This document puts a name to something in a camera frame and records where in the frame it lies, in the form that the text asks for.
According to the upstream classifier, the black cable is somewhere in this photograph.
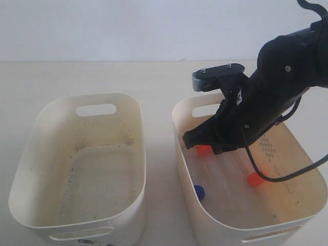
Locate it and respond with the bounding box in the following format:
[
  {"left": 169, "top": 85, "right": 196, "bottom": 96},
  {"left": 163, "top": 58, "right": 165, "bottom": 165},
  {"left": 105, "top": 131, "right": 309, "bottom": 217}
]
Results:
[{"left": 240, "top": 87, "right": 328, "bottom": 183}]

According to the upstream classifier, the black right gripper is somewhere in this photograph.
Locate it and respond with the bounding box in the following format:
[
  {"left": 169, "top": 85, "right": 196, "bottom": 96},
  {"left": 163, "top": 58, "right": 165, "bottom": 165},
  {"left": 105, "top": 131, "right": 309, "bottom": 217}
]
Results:
[{"left": 182, "top": 69, "right": 309, "bottom": 155}]

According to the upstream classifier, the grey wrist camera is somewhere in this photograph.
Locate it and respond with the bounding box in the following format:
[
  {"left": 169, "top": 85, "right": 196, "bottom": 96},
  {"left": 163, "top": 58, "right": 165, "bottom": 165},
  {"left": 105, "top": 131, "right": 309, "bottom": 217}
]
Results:
[{"left": 192, "top": 63, "right": 245, "bottom": 92}]

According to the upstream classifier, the white plastic bin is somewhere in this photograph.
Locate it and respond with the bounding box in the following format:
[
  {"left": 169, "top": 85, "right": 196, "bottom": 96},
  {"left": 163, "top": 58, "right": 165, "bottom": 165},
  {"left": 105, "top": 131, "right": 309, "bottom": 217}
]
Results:
[
  {"left": 8, "top": 93, "right": 146, "bottom": 245},
  {"left": 172, "top": 94, "right": 327, "bottom": 245}
]

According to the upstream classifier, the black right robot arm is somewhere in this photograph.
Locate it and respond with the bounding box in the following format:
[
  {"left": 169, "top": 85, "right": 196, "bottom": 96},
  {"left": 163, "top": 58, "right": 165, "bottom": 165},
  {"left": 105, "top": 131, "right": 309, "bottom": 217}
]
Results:
[{"left": 182, "top": 26, "right": 327, "bottom": 153}]

